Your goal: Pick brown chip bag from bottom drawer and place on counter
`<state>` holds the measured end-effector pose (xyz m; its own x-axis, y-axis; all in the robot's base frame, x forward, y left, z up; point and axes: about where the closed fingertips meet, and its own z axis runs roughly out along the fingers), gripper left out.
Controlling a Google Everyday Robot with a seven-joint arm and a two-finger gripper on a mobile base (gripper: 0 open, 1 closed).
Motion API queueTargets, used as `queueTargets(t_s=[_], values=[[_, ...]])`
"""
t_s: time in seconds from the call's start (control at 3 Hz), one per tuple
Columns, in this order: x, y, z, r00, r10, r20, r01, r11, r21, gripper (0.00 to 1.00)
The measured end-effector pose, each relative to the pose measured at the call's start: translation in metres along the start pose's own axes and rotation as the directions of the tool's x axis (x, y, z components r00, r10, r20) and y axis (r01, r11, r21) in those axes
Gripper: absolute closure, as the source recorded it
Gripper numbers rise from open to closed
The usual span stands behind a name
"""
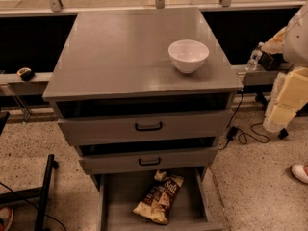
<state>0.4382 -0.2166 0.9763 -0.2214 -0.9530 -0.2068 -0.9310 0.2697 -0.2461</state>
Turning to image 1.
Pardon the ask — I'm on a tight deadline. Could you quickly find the grey top drawer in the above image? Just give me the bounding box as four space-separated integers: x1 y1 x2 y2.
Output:
58 110 232 146

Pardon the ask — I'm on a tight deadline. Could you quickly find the black tape measure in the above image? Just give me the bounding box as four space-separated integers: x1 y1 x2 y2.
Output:
17 67 35 81

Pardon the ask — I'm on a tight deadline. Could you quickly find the small black box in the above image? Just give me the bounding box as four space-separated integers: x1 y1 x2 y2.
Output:
260 53 283 71

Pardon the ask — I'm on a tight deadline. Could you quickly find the white red shoe left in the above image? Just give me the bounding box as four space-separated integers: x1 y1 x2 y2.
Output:
0 207 13 231

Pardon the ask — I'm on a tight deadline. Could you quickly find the black drawer handle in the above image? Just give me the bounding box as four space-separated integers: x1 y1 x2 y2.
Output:
135 122 163 132
138 157 161 167

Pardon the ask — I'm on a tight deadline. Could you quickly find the black metal stand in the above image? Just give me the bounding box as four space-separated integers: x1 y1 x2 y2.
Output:
0 154 59 231

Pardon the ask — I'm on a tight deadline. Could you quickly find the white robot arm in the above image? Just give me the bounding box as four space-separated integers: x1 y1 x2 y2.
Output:
262 3 308 133

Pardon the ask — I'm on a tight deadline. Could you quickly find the white red shoe right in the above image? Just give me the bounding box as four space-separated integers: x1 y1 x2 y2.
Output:
291 164 308 184

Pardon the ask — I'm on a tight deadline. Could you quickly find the black cable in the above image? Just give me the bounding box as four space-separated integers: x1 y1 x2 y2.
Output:
218 90 271 151

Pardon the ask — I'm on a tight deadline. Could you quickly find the black power adapter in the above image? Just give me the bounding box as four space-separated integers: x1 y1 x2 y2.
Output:
226 126 239 141

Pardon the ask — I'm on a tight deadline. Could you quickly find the brown chip bag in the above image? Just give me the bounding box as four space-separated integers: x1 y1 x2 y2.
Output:
133 170 184 225

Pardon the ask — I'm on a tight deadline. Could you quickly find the white bowl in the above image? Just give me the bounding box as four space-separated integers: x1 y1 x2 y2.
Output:
168 39 209 74

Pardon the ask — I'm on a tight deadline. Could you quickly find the grey middle drawer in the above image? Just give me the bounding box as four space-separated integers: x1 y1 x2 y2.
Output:
79 147 218 175

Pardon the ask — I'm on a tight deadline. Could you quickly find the grey drawer cabinet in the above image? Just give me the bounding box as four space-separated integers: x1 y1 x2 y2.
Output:
42 7 244 191

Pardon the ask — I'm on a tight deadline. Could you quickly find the black top drawer handle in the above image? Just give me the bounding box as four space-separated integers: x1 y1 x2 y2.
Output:
135 122 163 132

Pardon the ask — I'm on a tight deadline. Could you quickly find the black middle drawer handle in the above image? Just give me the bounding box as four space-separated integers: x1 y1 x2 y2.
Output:
138 157 161 167

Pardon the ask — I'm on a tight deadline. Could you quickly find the grey bottom drawer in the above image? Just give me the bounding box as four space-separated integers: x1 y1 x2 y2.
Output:
96 167 223 231

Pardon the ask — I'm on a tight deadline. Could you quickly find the grey drawer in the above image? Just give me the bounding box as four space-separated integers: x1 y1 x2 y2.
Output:
96 167 223 231
58 110 232 146
79 147 218 175

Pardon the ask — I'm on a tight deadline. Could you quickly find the clear water bottle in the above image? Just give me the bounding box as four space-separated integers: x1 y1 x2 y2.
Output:
245 42 264 71

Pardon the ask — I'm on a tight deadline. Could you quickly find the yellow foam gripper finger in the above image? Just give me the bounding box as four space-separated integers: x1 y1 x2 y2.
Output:
261 28 286 54
263 67 308 133

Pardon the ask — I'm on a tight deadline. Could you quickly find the white red shoe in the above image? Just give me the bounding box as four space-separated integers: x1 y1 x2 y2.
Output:
291 164 308 184
0 207 13 231

